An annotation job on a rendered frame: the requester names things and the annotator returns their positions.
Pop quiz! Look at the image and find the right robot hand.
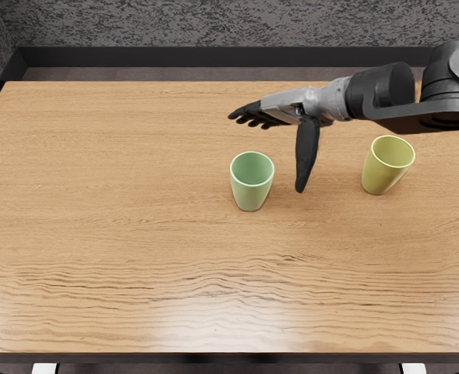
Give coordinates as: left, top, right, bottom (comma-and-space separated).
228, 76, 353, 194

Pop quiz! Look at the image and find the yellow-green cup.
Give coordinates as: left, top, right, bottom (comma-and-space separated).
360, 134, 416, 196

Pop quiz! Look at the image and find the light green cup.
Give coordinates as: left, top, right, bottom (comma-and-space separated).
229, 150, 275, 213

